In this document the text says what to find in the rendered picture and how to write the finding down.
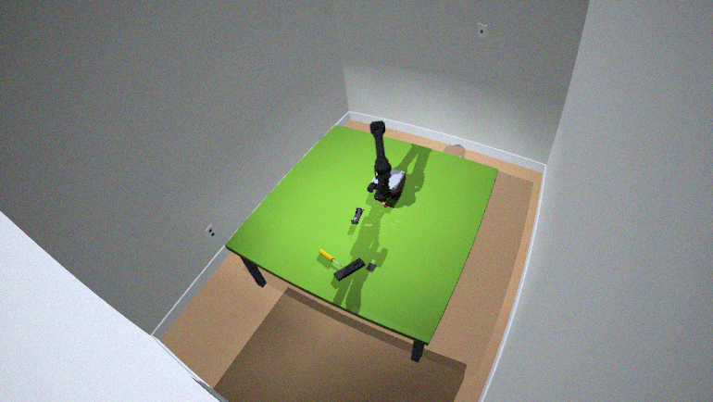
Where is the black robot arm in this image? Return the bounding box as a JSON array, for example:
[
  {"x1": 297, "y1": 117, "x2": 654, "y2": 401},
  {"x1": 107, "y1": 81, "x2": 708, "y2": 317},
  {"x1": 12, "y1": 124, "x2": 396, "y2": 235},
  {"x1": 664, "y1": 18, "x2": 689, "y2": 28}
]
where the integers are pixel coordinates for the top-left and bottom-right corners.
[{"x1": 370, "y1": 120, "x2": 392, "y2": 202}]

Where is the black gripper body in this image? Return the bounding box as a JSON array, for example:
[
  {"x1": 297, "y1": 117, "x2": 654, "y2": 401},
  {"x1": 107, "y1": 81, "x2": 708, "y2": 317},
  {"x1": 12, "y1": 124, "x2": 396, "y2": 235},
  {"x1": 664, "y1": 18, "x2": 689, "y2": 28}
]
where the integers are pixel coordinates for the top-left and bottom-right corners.
[{"x1": 367, "y1": 182, "x2": 401, "y2": 200}]

